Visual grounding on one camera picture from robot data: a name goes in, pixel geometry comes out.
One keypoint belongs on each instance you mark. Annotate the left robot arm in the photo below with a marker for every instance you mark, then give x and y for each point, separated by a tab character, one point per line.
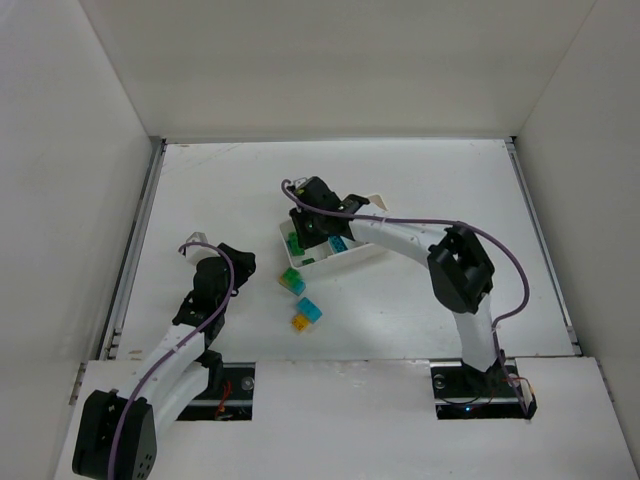
119	429

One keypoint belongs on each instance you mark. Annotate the green yellow blue lego stack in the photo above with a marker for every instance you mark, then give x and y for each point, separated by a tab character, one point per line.
292	281

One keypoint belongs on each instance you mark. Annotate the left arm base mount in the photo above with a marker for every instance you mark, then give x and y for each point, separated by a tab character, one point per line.
229	393

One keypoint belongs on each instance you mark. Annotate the white divided container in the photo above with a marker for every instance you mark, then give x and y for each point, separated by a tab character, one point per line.
326	261

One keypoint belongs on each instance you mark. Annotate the orange lego brick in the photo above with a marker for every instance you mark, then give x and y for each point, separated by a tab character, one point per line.
300	323

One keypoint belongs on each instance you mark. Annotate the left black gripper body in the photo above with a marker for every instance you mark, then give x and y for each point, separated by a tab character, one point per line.
239	258

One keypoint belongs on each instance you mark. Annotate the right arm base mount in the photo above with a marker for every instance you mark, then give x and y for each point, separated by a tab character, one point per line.
463	393

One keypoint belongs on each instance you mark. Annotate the blue long lego brick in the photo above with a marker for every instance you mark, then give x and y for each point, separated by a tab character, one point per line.
337	244

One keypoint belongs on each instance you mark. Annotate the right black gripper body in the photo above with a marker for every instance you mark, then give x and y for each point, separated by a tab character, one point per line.
304	230

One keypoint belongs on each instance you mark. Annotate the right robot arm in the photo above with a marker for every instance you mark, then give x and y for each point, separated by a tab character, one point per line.
459	267

